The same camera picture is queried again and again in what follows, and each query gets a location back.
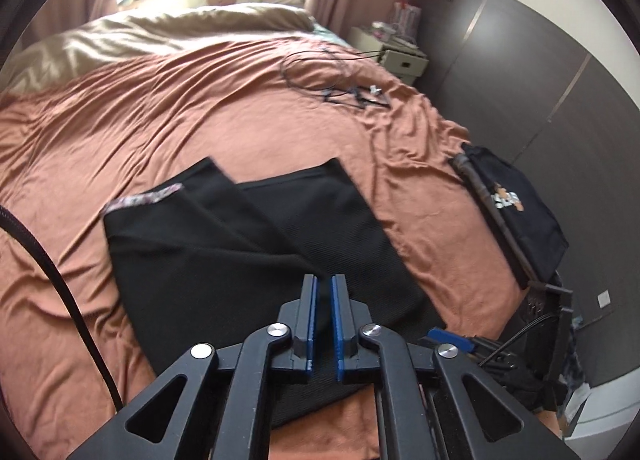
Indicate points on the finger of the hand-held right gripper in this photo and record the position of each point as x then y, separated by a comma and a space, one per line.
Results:
445, 337

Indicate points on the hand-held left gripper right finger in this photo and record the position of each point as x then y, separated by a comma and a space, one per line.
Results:
337, 325

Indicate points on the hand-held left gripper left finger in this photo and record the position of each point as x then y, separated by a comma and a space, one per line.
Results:
311, 325

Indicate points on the black t-shirt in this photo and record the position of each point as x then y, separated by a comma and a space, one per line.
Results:
200, 260

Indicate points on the stack of folded dark shirts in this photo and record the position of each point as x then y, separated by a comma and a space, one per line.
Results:
530, 235

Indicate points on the bed with brown sheet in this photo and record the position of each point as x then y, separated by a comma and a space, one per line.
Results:
200, 115

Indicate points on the cream nightstand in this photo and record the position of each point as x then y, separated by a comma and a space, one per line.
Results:
400, 65

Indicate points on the grey wardrobe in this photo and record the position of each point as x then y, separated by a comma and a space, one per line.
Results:
525, 65

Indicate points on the white power strip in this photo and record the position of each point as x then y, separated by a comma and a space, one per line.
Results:
407, 41

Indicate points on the small pink box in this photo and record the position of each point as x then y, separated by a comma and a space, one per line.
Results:
382, 30

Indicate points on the striped paper bag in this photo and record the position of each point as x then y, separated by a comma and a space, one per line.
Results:
407, 20

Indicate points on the beige duvet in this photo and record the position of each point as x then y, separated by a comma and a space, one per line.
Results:
150, 30

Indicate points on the white wall socket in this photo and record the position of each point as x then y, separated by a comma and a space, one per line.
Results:
605, 300

